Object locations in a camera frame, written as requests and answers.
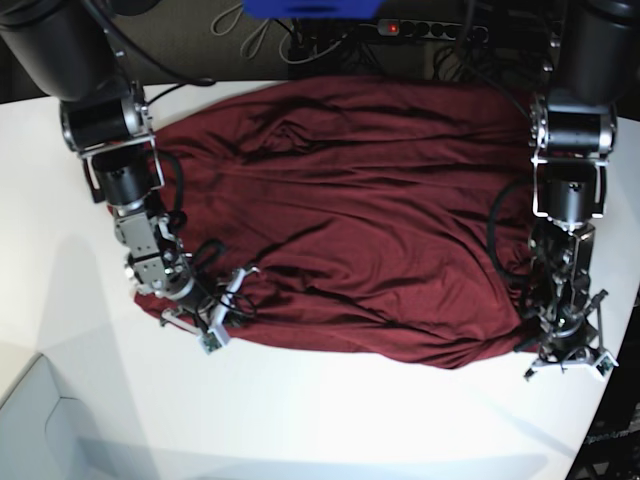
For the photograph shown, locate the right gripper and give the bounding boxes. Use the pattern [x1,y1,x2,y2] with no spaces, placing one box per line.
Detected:
[169,277,219,320]

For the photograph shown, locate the white bin at corner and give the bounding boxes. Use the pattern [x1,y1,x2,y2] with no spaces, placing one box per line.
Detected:
[1,355,88,479]

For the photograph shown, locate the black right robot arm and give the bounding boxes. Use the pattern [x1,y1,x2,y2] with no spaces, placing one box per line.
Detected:
[1,1,213,320]

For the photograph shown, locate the black power strip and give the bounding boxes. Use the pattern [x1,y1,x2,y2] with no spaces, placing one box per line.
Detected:
[376,19,463,41]

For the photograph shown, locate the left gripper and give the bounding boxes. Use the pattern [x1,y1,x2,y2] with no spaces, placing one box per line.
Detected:
[534,321,595,365]

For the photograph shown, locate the blue box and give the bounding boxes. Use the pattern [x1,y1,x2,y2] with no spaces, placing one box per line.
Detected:
[243,0,382,19]

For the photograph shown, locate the white cable loops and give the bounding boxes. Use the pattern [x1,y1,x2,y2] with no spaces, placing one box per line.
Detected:
[211,4,351,65]

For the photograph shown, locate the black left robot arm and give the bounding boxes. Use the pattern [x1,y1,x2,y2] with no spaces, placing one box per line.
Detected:
[486,1,639,379]

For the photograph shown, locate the dark red t-shirt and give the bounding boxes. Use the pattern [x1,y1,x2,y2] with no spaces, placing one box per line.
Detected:
[157,76,537,369]

